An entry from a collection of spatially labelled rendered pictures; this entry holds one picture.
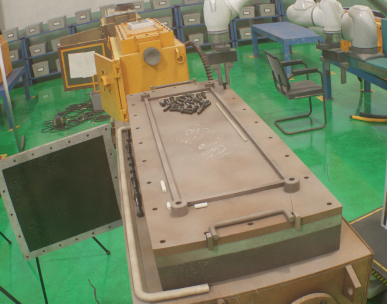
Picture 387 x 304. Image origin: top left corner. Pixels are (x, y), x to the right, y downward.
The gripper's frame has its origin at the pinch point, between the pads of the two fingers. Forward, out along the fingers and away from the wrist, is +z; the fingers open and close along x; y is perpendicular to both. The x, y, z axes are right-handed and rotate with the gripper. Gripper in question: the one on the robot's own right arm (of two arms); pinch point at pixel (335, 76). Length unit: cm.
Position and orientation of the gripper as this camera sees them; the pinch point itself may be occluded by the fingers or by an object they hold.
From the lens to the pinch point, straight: 222.3
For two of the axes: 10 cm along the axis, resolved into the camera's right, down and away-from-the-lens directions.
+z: 1.1, 9.2, 3.7
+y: 9.2, -2.4, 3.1
